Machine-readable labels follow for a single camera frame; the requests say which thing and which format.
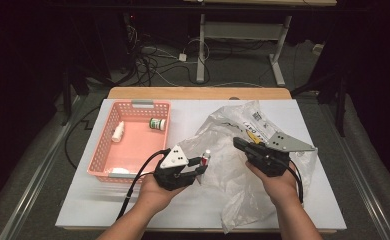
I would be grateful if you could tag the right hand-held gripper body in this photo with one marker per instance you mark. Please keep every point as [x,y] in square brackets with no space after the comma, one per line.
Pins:
[269,160]

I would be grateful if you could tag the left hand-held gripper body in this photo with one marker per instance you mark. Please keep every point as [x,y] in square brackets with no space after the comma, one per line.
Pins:
[173,176]

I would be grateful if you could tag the clear smiley plastic bag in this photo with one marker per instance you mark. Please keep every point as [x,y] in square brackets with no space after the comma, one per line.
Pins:
[226,166]

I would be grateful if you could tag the pink plastic basket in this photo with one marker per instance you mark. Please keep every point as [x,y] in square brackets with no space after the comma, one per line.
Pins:
[138,140]

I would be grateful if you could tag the small green white bottle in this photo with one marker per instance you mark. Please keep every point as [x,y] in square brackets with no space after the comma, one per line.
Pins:
[157,124]

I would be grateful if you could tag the white dropper bottle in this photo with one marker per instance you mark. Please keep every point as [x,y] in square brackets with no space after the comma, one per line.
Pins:
[118,131]

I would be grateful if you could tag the person's left hand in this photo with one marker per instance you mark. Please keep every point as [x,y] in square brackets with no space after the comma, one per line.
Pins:
[156,196]

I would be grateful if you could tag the person's right hand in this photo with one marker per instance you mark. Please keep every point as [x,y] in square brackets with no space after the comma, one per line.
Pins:
[281,188]

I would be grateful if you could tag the white table board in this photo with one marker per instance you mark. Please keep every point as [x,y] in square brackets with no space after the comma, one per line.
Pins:
[89,200]

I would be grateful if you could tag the black stand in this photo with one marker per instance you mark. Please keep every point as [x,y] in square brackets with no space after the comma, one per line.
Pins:
[67,100]
[341,106]

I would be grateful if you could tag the white power adapter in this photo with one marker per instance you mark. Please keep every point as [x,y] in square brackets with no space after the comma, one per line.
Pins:
[182,57]

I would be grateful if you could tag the metal floor rail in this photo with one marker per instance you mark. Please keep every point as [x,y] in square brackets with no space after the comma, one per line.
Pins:
[33,180]
[363,186]

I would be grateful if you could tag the white metal desk frame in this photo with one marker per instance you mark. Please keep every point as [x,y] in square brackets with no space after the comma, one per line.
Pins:
[243,30]

